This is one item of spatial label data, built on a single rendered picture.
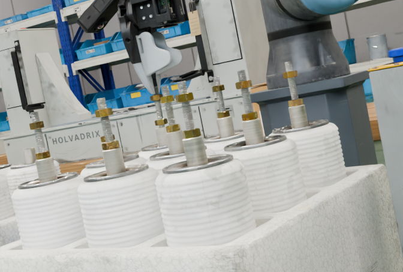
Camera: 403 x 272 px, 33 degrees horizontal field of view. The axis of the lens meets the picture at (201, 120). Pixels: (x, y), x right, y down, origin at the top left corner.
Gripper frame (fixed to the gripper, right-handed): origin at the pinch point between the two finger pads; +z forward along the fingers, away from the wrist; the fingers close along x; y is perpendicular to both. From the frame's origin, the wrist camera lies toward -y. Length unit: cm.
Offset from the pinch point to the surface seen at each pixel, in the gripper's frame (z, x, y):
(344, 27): -34, 824, -101
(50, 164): 7.3, -23.4, -4.2
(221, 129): 8.2, -4.0, 11.7
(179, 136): 7.2, -15.0, 10.1
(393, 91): 6.2, -17.4, 37.3
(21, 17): -101, 486, -362
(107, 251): 16.6, -32.7, 7.2
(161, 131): 7.2, -1.1, 1.0
